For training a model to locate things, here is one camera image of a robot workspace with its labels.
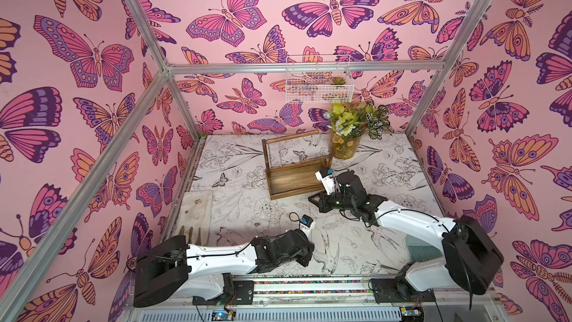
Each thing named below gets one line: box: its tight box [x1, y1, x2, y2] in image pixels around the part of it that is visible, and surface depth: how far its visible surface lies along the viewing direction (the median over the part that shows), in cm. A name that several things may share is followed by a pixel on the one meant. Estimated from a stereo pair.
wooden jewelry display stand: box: [261, 129, 333, 200], surface depth 108 cm
